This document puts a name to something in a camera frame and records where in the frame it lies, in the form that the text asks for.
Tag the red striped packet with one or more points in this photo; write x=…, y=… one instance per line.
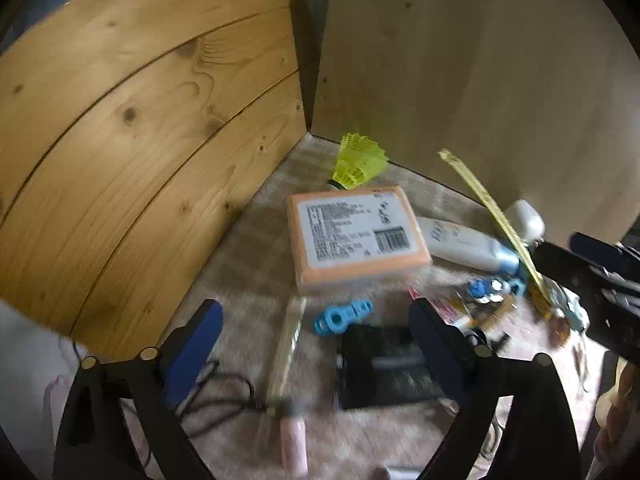
x=432, y=305

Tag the black case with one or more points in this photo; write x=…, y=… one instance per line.
x=380, y=375

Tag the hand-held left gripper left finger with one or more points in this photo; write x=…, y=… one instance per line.
x=195, y=350

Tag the small blue packet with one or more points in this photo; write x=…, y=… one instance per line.
x=476, y=289

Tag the light wooden cabinet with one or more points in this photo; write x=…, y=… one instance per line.
x=475, y=60

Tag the orange box with white label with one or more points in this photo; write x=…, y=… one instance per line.
x=350, y=240

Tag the white bottle with blue cap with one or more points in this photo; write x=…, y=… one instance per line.
x=465, y=246

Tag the long yellow packet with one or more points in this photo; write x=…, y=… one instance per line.
x=500, y=215

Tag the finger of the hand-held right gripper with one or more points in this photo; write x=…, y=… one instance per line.
x=600, y=252
x=565, y=270

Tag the yellow shuttlecock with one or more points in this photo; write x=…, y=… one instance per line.
x=360, y=162

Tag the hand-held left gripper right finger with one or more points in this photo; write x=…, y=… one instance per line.
x=440, y=355

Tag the person's right hand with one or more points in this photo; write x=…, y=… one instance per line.
x=612, y=407

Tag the checked cloth desktop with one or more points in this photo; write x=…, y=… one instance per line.
x=240, y=260

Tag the blue plastic clip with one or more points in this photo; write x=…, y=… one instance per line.
x=342, y=317
x=515, y=287

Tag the knotty pine board panel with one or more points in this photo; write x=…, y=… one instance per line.
x=125, y=110

